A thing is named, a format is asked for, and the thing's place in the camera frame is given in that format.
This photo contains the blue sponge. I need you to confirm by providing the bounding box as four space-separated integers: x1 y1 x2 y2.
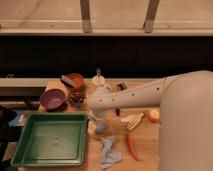
95 122 107 134

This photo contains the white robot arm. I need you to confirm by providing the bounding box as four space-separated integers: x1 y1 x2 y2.
87 70 213 171

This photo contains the green plastic tray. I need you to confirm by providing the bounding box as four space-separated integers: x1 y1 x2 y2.
11 113 88 167

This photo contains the crumpled blue-grey cloth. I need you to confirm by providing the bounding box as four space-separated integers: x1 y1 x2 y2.
99 136 122 169

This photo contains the orange carrot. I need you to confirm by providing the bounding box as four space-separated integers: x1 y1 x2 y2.
127 132 140 161

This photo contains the grey brush in bowl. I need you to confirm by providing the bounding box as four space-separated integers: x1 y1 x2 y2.
61 75 76 88

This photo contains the orange bowl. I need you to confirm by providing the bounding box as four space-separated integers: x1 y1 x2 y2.
67 73 84 89

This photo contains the purple bowl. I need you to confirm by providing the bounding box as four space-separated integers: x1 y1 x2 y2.
40 89 65 110

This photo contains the yellow round fruit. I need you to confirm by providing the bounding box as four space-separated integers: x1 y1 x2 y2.
148 109 160 123

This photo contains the black bag at left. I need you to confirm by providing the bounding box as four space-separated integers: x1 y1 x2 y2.
0 105 21 171

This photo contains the black handled knife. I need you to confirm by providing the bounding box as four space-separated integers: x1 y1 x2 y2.
116 83 127 117

